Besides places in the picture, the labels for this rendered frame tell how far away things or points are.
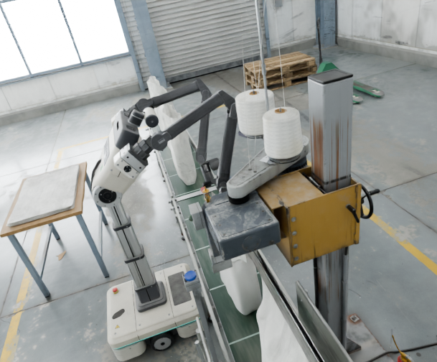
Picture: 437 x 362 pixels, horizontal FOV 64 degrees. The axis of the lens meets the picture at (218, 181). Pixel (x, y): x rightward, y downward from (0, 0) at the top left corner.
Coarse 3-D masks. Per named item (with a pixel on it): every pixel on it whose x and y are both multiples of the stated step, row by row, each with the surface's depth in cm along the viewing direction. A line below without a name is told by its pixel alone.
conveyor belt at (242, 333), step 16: (192, 224) 294; (192, 240) 277; (208, 256) 258; (208, 272) 244; (224, 288) 230; (224, 304) 219; (224, 320) 208; (240, 320) 206; (256, 320) 205; (240, 336) 198; (256, 336) 196; (240, 352) 190; (256, 352) 188
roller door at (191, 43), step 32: (128, 0) 753; (160, 0) 769; (192, 0) 788; (224, 0) 806; (128, 32) 777; (160, 32) 800; (192, 32) 818; (224, 32) 839; (256, 32) 860; (192, 64) 851; (224, 64) 871
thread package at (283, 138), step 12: (276, 108) 127; (288, 108) 125; (264, 120) 124; (276, 120) 120; (288, 120) 119; (264, 132) 127; (276, 132) 122; (288, 132) 121; (300, 132) 125; (264, 144) 130; (276, 144) 124; (288, 144) 123; (300, 144) 126; (276, 156) 126; (288, 156) 125
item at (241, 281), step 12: (240, 264) 187; (252, 264) 190; (228, 276) 199; (240, 276) 190; (252, 276) 191; (228, 288) 207; (240, 288) 194; (252, 288) 196; (240, 300) 199; (252, 300) 201
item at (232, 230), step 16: (224, 192) 150; (256, 192) 146; (208, 208) 142; (224, 208) 141; (240, 208) 138; (256, 208) 136; (208, 224) 140; (224, 224) 132; (240, 224) 130; (256, 224) 128; (272, 224) 128; (208, 240) 157; (224, 240) 125; (240, 240) 126; (256, 240) 128; (272, 240) 131; (224, 256) 128
